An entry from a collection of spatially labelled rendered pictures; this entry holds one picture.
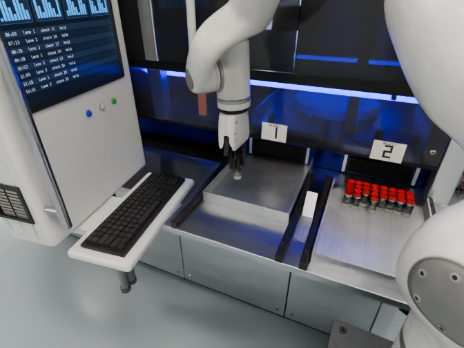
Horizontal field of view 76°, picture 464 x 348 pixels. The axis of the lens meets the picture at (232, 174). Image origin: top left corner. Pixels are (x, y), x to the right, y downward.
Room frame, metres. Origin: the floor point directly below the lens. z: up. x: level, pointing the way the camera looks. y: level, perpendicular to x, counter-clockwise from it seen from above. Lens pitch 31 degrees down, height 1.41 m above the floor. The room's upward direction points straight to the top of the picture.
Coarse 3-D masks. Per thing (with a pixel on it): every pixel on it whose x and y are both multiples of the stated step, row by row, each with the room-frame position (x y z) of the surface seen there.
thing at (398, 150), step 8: (376, 144) 0.78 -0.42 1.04; (384, 144) 0.77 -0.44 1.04; (392, 144) 0.76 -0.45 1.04; (400, 144) 0.75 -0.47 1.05; (376, 152) 0.78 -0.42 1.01; (392, 152) 0.76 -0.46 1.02; (400, 152) 0.75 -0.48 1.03; (384, 160) 0.76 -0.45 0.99; (392, 160) 0.76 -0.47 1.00; (400, 160) 0.75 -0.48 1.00
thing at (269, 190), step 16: (256, 160) 0.96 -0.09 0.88; (272, 160) 0.96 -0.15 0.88; (224, 176) 0.85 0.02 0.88; (256, 176) 0.85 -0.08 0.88; (272, 176) 0.85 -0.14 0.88; (288, 176) 0.85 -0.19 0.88; (304, 176) 0.80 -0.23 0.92; (208, 192) 0.71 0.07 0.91; (224, 192) 0.76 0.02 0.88; (240, 192) 0.76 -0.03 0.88; (256, 192) 0.76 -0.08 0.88; (272, 192) 0.76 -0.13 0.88; (288, 192) 0.76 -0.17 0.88; (240, 208) 0.67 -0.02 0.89; (256, 208) 0.65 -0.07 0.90; (272, 208) 0.68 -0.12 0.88; (288, 208) 0.68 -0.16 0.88
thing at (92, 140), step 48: (0, 0) 0.68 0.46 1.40; (48, 0) 0.80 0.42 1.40; (96, 0) 0.96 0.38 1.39; (48, 48) 0.76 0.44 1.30; (96, 48) 0.92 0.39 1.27; (0, 96) 0.61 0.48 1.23; (48, 96) 0.72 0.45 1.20; (96, 96) 0.88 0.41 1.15; (0, 144) 0.60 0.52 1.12; (48, 144) 0.68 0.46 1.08; (96, 144) 0.83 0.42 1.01; (0, 192) 0.62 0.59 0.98; (96, 192) 0.78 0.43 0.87; (48, 240) 0.60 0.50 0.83
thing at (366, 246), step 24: (336, 192) 0.76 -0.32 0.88; (336, 216) 0.64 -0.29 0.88; (360, 216) 0.64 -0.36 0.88; (384, 216) 0.64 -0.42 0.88; (336, 240) 0.55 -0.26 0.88; (360, 240) 0.55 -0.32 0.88; (384, 240) 0.55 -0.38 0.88; (336, 264) 0.45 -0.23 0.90; (360, 264) 0.47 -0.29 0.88; (384, 264) 0.47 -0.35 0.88
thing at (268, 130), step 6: (264, 126) 0.91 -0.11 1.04; (270, 126) 0.91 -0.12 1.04; (276, 126) 0.90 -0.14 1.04; (282, 126) 0.89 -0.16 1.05; (264, 132) 0.91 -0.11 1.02; (270, 132) 0.91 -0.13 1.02; (282, 132) 0.89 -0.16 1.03; (264, 138) 0.91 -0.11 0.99; (270, 138) 0.91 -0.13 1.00; (282, 138) 0.89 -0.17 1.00
